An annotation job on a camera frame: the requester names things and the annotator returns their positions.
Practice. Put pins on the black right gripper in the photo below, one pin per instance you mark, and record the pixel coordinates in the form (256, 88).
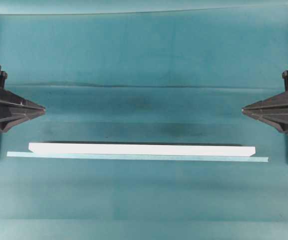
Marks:
(273, 112)

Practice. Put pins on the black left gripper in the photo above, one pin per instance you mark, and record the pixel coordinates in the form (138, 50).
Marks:
(11, 110)

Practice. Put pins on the white wooden board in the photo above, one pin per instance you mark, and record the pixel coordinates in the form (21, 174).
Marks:
(142, 149)

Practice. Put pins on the teal strip under board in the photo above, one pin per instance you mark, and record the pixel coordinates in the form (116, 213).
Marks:
(137, 157)

